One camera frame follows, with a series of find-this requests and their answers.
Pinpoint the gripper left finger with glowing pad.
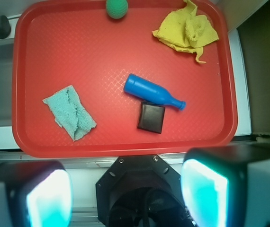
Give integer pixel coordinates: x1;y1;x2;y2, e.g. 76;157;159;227
0;161;73;227

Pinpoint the green ball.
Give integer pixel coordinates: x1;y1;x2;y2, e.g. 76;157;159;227
106;0;128;19

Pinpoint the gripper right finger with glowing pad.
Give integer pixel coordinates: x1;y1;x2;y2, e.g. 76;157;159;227
180;143;270;227

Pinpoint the red plastic tray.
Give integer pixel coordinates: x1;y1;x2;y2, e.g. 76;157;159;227
12;0;237;158

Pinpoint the black square pouch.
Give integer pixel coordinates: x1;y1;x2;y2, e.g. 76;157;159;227
137;102;165;134

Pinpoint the yellow cloth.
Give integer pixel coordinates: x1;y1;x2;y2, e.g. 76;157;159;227
152;0;219;64

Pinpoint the light blue cloth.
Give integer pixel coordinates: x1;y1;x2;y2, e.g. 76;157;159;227
42;85;97;141

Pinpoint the blue plastic bottle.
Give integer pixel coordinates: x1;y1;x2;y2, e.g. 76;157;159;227
124;74;186;110

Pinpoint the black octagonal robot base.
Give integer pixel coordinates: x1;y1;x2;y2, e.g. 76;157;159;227
96;155;196;227

